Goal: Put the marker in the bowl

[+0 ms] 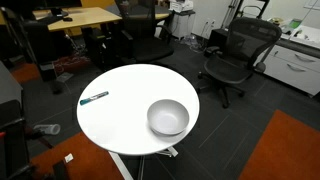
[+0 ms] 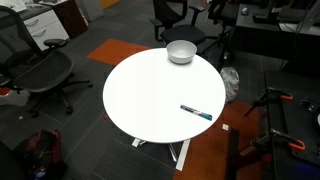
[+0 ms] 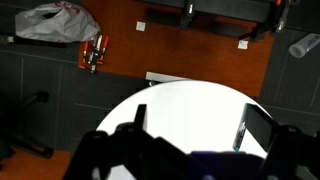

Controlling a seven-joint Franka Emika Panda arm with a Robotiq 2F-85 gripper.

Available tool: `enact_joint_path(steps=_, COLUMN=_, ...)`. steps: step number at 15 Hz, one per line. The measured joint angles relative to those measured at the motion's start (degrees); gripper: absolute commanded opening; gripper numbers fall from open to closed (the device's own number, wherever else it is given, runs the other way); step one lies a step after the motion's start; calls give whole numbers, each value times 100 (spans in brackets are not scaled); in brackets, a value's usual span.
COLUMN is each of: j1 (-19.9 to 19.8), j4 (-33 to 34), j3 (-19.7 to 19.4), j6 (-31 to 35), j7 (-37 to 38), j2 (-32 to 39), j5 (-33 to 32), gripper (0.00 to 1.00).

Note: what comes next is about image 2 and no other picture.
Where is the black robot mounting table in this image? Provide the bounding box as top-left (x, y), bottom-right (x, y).
top-left (264, 69), bottom-right (320, 180)

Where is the black mesh office chair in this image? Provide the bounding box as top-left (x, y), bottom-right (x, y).
top-left (0, 4), bottom-right (94, 118)

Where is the black upright post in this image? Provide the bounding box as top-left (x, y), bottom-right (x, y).
top-left (225, 128), bottom-right (241, 180)

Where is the white papers stack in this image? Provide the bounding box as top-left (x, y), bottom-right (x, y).
top-left (0, 0), bottom-right (28, 13)

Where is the teal and black marker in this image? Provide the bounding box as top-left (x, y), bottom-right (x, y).
top-left (179, 104), bottom-right (213, 121)

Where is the black swivel chair base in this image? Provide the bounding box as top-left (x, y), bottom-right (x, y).
top-left (199, 0), bottom-right (238, 71)

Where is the white plastic bag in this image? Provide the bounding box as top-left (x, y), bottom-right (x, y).
top-left (219, 66), bottom-right (240, 103)

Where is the red and black backpack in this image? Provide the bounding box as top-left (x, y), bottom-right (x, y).
top-left (12, 129), bottom-right (69, 180)

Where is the white bowl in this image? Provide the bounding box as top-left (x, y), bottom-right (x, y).
top-left (166, 39), bottom-right (198, 65)

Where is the black box on desk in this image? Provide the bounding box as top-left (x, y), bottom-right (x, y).
top-left (252, 11), bottom-right (281, 24)

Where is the black office desk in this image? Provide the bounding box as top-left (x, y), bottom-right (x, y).
top-left (229, 3), bottom-right (320, 73)

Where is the white drawer cabinet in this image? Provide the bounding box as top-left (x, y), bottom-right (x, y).
top-left (22, 9), bottom-right (71, 52)

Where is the black clamp orange handle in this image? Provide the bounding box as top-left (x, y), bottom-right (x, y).
top-left (242, 87), bottom-right (294, 118)
top-left (251, 128), bottom-right (306, 153)

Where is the black padded office chair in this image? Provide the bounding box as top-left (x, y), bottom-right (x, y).
top-left (148, 0), bottom-right (208, 47)

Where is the white round table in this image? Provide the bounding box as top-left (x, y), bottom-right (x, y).
top-left (102, 47), bottom-right (227, 173)

